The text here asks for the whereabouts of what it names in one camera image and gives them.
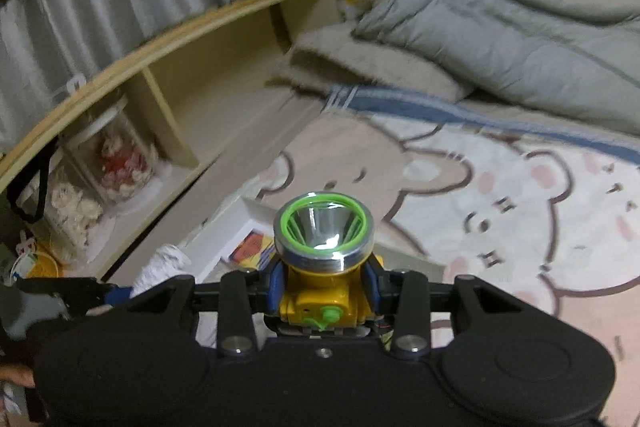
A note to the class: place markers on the beige fleece blanket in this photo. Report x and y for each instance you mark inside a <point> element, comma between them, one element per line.
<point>365,62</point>

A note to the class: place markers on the bear printed blanket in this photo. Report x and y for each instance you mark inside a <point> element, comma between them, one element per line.
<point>500,207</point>

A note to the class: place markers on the yellow headlamp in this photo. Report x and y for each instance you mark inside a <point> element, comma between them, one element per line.
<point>315,304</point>

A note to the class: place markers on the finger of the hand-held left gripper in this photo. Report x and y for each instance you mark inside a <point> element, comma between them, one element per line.
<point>75,292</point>

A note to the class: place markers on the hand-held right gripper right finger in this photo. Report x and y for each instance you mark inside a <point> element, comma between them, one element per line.
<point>371,282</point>

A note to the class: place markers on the person's left hand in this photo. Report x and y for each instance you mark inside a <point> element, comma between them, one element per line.
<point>15,376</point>

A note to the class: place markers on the yellow round container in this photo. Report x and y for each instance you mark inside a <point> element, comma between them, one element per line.
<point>40,264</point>

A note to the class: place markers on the white clip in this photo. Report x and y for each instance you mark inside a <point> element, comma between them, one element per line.
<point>74,86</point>

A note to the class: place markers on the grey quilt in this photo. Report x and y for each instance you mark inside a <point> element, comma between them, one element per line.
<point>500,42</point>

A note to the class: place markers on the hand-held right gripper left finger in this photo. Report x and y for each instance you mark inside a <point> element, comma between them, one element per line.
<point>275,284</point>

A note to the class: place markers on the white paper ball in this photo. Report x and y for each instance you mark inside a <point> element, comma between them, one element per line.
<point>162,264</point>

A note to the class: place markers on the wooden bedside shelf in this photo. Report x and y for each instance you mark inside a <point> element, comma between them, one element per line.
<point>215,72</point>

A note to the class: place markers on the white cardboard box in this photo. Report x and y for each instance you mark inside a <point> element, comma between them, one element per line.
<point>225,224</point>

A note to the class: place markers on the colourful card box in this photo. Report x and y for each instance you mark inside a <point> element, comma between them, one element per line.
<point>250,252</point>

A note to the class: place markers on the clear jar with red contents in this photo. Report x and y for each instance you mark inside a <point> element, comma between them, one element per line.
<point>120,162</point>

